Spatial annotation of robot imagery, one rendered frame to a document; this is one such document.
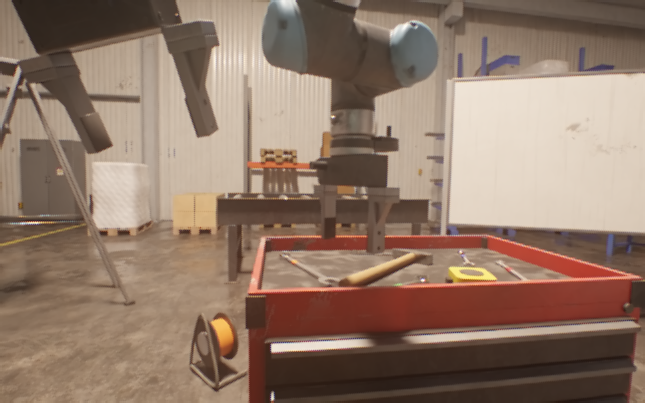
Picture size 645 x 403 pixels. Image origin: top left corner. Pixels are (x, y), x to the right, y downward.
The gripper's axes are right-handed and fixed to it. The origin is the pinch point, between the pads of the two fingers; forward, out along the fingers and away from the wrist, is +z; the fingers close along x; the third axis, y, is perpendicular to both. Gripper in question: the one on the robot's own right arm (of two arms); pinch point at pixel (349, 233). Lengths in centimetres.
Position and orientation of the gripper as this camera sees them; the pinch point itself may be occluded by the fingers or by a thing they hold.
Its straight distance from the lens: 55.9
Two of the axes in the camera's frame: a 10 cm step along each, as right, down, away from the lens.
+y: -8.5, 0.3, -5.3
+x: 5.3, 0.7, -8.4
